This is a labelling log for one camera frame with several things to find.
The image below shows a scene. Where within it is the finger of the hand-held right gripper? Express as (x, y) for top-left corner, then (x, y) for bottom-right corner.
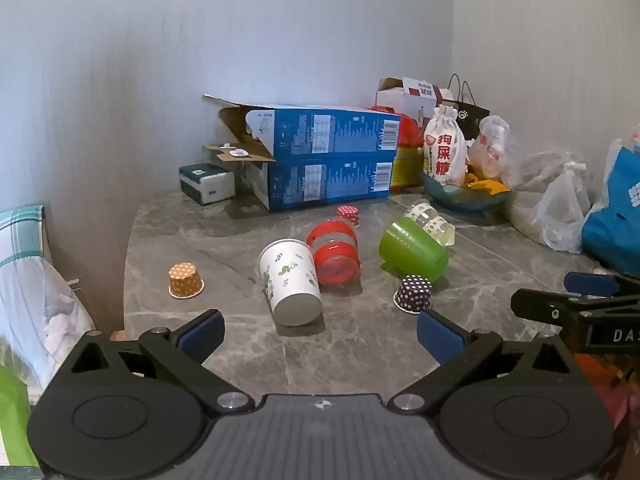
(510, 288), (640, 322)
(564, 271), (640, 299)

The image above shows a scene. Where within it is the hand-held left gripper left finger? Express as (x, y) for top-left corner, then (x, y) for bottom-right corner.
(47, 309), (252, 414)

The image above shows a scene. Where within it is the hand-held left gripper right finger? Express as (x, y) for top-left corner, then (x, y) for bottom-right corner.
(387, 309), (594, 414)

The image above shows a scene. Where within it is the white paper cup green print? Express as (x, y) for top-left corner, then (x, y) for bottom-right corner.
(257, 239), (324, 324)

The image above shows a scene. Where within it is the green plastic cup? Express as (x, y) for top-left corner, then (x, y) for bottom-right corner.
(378, 217), (449, 282)

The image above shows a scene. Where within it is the red plastic cup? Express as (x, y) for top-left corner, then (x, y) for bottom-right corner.
(306, 220), (362, 288)

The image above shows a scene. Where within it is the dark polka-dot cupcake liner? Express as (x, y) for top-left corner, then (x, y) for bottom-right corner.
(393, 275), (433, 314)

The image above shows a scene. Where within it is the orange polka-dot cupcake liner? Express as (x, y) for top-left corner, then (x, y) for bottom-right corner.
(168, 262), (205, 299)

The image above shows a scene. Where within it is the blue shopping bag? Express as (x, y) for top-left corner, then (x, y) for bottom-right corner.
(581, 127), (640, 276)

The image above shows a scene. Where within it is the clear plastic bag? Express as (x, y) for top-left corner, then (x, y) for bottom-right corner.
(505, 147), (596, 253)

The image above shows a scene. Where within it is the orange snack packet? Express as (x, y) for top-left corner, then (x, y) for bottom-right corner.
(465, 170), (512, 196)

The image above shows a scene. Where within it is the blue bowl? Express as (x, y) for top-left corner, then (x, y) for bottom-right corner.
(420, 170), (513, 211)

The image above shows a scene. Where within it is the green white tissue pack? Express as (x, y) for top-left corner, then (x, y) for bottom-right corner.
(178, 163), (236, 206)

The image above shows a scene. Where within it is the plastic bag red print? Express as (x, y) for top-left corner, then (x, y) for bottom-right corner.
(467, 115), (522, 181)

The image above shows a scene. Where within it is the red yellow package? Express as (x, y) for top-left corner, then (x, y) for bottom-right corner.
(371, 105), (426, 192)

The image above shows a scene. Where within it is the plaid cloth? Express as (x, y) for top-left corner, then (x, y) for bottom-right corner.
(0, 204), (96, 396)

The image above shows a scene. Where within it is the blue cardboard box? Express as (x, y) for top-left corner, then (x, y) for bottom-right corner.
(202, 94), (402, 158)
(202, 145), (396, 212)

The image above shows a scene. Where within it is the green bag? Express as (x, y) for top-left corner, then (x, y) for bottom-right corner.
(0, 365), (42, 468)

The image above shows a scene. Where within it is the black paper bag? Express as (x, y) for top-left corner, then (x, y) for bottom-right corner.
(445, 74), (492, 141)

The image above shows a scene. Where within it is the white red carton box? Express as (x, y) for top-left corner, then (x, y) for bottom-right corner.
(375, 76), (458, 122)

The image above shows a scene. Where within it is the white drawstring pouch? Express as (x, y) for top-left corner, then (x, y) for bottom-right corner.
(422, 105), (469, 187)

